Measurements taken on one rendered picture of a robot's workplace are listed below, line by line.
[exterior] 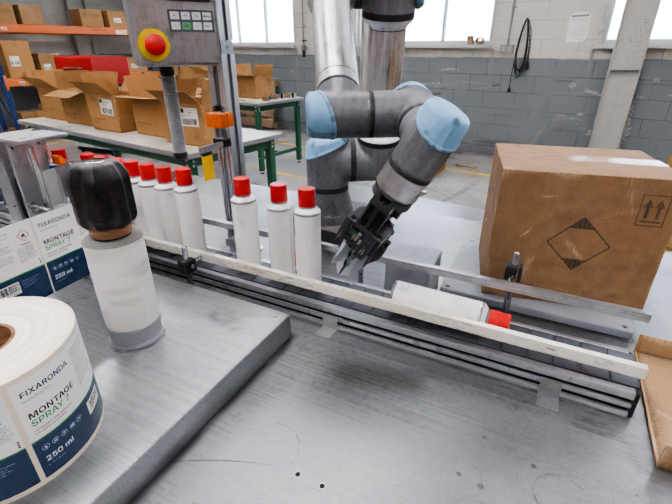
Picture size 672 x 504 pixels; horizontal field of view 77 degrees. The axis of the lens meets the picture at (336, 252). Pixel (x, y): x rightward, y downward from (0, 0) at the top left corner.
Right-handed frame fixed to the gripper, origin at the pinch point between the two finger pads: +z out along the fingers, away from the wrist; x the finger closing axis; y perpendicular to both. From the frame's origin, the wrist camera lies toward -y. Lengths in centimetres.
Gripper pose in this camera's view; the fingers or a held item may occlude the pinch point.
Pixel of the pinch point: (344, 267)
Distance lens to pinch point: 81.9
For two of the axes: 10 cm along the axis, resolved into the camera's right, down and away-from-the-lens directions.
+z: -4.4, 6.8, 5.8
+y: -4.5, 3.9, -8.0
